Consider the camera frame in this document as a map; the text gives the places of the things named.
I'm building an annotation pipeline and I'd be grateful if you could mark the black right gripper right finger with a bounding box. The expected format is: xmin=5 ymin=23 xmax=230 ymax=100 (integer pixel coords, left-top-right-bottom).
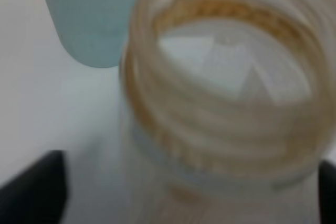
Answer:
xmin=318 ymin=161 xmax=336 ymax=224

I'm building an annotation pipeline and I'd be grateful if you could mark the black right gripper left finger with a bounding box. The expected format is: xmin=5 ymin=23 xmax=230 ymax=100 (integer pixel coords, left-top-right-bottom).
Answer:
xmin=1 ymin=150 xmax=69 ymax=224

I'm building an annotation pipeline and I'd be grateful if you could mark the clear plastic drink bottle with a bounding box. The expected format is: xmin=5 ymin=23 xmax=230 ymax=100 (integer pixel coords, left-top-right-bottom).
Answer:
xmin=80 ymin=0 xmax=335 ymax=223

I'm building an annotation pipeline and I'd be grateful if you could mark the teal plastic cup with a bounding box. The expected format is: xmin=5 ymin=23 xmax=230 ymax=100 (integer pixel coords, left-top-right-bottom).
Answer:
xmin=45 ymin=0 xmax=135 ymax=68

